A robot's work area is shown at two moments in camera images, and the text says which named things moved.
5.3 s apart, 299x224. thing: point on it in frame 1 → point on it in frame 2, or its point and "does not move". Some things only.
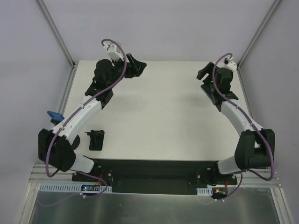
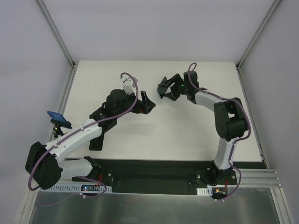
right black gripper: [208, 71] → [175, 86]
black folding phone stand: [96, 140] does not move
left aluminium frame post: [55, 31] does not move
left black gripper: [130, 66] → [142, 106]
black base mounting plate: [155, 176] does not move
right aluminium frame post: [274, 5] does not move
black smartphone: [213, 94] → [161, 89]
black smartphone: [55, 116] does not move
